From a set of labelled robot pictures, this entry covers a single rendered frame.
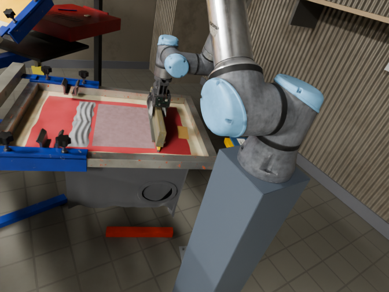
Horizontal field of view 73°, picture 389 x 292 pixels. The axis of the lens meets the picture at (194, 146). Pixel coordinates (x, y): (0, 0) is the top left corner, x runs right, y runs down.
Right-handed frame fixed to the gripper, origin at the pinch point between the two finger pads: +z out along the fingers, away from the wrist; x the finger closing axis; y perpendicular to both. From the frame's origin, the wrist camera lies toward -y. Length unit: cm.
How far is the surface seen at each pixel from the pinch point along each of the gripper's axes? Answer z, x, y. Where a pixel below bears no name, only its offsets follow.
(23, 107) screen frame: 1, -53, -1
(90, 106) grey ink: 4.4, -29.1, -11.4
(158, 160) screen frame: 0.2, -2.3, 30.1
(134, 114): 5.0, -9.3, -8.2
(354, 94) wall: 10, 190, -78
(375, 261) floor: 101, 184, 31
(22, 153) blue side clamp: -2, -45, 31
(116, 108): 5.1, -17.5, -12.4
